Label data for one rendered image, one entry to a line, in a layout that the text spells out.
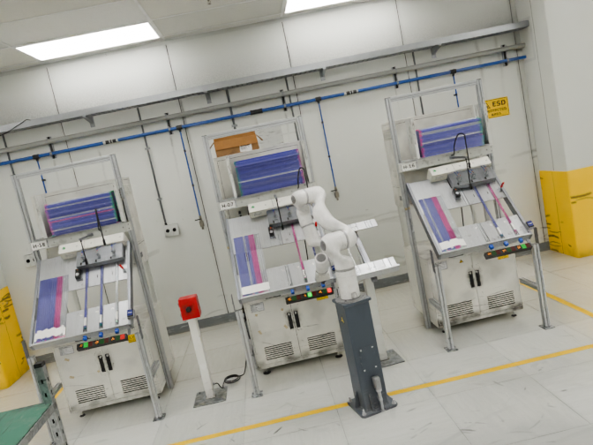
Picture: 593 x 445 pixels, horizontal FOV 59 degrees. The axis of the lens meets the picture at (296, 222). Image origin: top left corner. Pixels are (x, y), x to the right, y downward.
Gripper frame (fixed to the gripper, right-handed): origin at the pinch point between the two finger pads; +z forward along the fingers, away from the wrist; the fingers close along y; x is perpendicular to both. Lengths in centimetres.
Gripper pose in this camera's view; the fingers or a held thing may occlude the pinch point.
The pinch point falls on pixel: (322, 281)
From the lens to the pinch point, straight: 362.9
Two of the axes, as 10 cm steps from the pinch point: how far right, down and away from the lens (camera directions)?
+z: 0.8, 5.7, 8.2
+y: 9.8, -2.1, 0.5
